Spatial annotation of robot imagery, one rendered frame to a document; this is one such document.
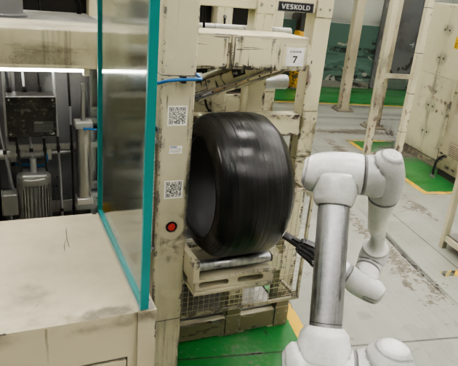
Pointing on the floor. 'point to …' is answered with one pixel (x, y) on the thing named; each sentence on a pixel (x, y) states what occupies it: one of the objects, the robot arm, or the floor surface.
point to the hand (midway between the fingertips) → (291, 239)
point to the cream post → (172, 170)
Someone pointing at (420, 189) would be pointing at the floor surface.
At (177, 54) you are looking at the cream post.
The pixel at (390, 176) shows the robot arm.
